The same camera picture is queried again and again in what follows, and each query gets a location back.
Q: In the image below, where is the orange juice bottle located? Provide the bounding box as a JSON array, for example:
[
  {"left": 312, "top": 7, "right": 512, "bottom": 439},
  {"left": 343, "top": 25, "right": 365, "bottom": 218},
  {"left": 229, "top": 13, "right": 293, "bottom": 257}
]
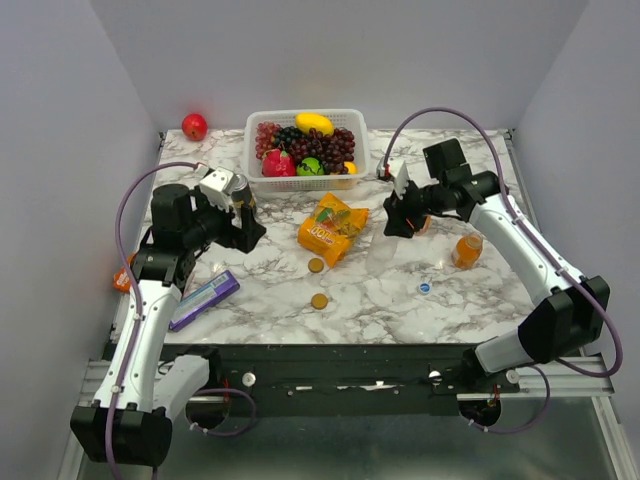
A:
[
  {"left": 415, "top": 216, "right": 432, "bottom": 236},
  {"left": 451, "top": 232, "right": 483, "bottom": 270}
]

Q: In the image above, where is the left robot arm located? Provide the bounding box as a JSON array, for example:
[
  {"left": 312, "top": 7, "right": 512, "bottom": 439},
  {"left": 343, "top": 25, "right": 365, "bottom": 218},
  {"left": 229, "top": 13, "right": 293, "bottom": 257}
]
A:
[{"left": 70, "top": 181, "right": 266, "bottom": 476}]

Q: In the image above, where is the orange juice bottle right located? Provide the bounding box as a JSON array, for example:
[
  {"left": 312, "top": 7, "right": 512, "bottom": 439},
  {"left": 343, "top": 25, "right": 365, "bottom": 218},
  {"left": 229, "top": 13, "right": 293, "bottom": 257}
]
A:
[{"left": 451, "top": 232, "right": 483, "bottom": 270}]

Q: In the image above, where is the purple candy package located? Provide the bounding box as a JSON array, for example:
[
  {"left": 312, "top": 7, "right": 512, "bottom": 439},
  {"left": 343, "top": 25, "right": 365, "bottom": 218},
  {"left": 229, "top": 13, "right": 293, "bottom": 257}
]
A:
[{"left": 168, "top": 270, "right": 240, "bottom": 332}]

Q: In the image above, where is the small yellow lemon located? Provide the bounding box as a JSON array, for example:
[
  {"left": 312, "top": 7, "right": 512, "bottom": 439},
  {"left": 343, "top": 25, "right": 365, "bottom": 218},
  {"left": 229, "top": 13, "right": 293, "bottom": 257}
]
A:
[{"left": 342, "top": 161, "right": 358, "bottom": 174}]

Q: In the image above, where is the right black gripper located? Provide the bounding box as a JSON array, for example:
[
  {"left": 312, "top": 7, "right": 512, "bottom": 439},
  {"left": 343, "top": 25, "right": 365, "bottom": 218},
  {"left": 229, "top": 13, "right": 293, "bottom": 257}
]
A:
[{"left": 382, "top": 175, "right": 446, "bottom": 239}]

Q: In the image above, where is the red apple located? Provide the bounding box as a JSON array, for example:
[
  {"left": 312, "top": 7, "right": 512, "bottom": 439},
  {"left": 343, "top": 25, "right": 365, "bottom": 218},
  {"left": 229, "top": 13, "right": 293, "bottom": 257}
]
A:
[{"left": 181, "top": 113, "right": 208, "bottom": 142}]

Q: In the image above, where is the white plastic basket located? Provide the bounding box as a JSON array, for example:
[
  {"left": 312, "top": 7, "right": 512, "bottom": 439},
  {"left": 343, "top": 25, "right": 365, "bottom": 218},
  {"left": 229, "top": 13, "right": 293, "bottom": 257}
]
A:
[{"left": 242, "top": 109, "right": 370, "bottom": 192}]

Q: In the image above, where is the dark red grape bunch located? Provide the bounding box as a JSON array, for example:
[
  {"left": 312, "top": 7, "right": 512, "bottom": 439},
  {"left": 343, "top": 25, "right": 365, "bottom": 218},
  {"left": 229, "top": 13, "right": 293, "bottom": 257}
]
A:
[{"left": 284, "top": 128, "right": 356, "bottom": 175}]

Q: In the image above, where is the black base frame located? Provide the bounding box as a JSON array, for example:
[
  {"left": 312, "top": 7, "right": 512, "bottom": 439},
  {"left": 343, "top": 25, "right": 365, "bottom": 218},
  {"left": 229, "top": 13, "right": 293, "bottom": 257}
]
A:
[{"left": 160, "top": 344, "right": 520, "bottom": 418}]

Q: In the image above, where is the orange mango gummy bag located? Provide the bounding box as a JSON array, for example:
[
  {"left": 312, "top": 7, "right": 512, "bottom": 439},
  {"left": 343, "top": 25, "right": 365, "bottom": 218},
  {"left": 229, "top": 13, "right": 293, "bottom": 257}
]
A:
[{"left": 297, "top": 193, "right": 369, "bottom": 268}]

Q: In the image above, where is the dark purple grape bunch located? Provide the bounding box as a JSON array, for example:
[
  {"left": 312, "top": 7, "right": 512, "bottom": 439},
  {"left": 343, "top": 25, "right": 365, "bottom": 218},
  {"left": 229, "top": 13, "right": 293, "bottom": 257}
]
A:
[{"left": 271, "top": 126, "right": 306, "bottom": 149}]

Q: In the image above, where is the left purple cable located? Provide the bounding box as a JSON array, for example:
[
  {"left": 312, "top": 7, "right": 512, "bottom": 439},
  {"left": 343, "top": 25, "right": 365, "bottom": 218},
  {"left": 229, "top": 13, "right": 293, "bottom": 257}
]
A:
[{"left": 107, "top": 160, "right": 209, "bottom": 480}]

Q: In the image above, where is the red dragon fruit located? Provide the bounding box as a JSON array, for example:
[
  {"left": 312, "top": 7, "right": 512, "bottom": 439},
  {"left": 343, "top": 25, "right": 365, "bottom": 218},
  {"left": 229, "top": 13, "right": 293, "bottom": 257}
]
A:
[{"left": 262, "top": 149, "right": 297, "bottom": 178}]

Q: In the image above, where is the orange juice bottle back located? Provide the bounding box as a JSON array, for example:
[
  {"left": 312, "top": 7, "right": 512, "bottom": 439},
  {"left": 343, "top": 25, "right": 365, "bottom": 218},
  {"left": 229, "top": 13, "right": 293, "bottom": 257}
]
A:
[{"left": 415, "top": 216, "right": 432, "bottom": 236}]

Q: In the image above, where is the brown bottle cap near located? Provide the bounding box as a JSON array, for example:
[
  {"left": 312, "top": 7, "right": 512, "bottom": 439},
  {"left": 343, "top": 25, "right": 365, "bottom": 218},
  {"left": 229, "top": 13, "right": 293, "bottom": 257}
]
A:
[{"left": 311, "top": 293, "right": 329, "bottom": 310}]

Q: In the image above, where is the orange razor box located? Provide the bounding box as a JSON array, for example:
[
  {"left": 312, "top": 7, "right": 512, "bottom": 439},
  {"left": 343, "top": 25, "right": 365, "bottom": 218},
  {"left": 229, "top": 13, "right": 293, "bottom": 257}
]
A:
[{"left": 112, "top": 267, "right": 131, "bottom": 294}]

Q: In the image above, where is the clear plastic bottle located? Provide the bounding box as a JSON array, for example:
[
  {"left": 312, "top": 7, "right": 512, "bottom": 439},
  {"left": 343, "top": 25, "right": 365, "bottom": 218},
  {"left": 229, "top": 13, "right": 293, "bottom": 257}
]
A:
[{"left": 365, "top": 221, "right": 398, "bottom": 277}]

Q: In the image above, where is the brown bottle cap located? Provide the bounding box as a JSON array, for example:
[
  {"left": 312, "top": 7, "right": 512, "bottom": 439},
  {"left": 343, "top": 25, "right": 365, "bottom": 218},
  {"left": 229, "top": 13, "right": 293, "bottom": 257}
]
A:
[
  {"left": 311, "top": 293, "right": 329, "bottom": 310},
  {"left": 308, "top": 258, "right": 324, "bottom": 273}
]

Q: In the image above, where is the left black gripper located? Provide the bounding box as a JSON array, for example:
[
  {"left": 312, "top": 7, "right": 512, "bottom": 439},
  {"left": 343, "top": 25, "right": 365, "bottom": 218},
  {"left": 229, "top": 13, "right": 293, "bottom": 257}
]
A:
[{"left": 184, "top": 185, "right": 267, "bottom": 253}]

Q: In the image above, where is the yellow mango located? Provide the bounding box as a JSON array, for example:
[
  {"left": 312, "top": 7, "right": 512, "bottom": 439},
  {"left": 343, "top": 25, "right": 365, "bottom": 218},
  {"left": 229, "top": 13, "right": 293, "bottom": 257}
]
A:
[{"left": 295, "top": 112, "right": 335, "bottom": 136}]

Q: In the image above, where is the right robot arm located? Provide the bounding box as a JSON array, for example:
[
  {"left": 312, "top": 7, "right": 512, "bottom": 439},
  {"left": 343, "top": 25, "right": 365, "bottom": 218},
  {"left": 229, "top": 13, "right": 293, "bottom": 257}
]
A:
[{"left": 381, "top": 139, "right": 610, "bottom": 392}]

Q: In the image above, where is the black spray can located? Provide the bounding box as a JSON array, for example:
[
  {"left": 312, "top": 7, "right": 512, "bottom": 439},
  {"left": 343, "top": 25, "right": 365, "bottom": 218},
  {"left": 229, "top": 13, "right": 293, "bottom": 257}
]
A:
[{"left": 231, "top": 174, "right": 257, "bottom": 214}]

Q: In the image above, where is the green lime ball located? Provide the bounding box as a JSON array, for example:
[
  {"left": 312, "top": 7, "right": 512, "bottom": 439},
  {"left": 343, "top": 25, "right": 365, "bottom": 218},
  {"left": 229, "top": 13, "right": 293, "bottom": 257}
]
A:
[{"left": 296, "top": 157, "right": 325, "bottom": 176}]

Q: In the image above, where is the brown bottle cap far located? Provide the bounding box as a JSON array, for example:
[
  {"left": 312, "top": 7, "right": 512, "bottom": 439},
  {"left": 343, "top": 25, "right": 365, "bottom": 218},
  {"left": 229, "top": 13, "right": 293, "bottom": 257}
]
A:
[{"left": 308, "top": 258, "right": 324, "bottom": 273}]

